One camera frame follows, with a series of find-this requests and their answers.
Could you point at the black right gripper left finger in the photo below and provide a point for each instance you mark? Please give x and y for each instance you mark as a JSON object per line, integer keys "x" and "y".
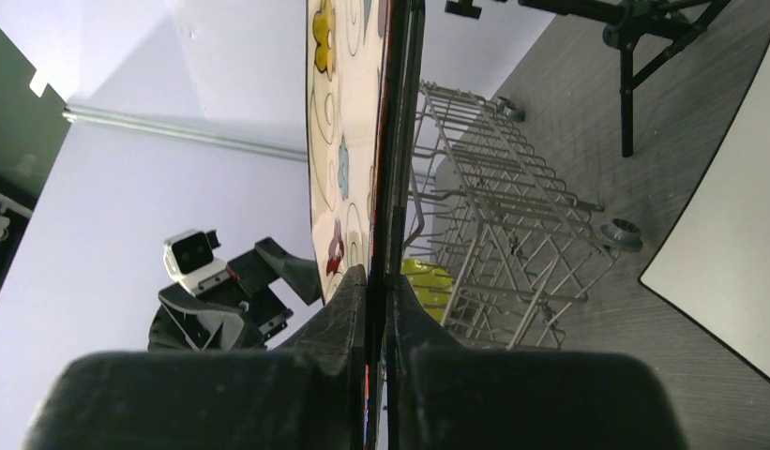
{"x": 308, "y": 393}

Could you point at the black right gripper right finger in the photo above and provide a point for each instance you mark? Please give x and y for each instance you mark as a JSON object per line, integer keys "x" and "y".
{"x": 443, "y": 395}

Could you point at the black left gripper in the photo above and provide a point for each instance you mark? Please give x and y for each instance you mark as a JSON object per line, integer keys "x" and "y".
{"x": 232, "y": 320}

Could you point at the green polka dot plate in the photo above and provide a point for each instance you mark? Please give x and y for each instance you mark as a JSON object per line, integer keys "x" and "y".
{"x": 431, "y": 283}

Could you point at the square floral plate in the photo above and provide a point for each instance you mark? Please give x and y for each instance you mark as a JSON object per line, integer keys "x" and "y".
{"x": 362, "y": 58}

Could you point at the grey wire dish rack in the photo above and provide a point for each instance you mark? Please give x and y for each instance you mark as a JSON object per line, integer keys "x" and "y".
{"x": 522, "y": 247}

